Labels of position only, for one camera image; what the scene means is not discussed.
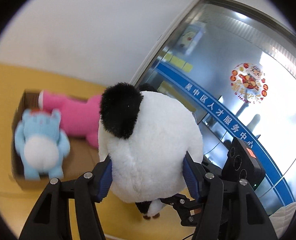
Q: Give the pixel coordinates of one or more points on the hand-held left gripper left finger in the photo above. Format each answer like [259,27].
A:
[105,180]

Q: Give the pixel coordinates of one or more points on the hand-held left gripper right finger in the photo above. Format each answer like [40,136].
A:
[190,180]

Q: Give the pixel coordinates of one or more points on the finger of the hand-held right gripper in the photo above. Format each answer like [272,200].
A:
[185,205]

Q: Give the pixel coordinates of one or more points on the cardboard box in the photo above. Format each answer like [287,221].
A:
[80,160]

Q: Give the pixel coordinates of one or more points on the panda plush toy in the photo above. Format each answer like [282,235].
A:
[150,142]

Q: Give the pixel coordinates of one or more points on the pink plush toy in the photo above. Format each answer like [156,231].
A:
[75,120]

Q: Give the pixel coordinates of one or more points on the blue plush toy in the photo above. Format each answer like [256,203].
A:
[40,150]

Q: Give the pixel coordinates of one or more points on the blue door band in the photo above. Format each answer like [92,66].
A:
[212,107]

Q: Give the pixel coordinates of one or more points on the white cloth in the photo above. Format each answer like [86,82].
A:
[286,211]

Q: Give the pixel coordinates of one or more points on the red window sticker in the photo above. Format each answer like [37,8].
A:
[249,82]

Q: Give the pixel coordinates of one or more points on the yellow sticky note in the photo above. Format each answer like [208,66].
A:
[187,66]
[167,57]
[177,62]

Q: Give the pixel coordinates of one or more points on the glass door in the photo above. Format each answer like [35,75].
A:
[225,35]

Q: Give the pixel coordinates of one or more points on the cartoon poster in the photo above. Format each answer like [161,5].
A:
[190,37]

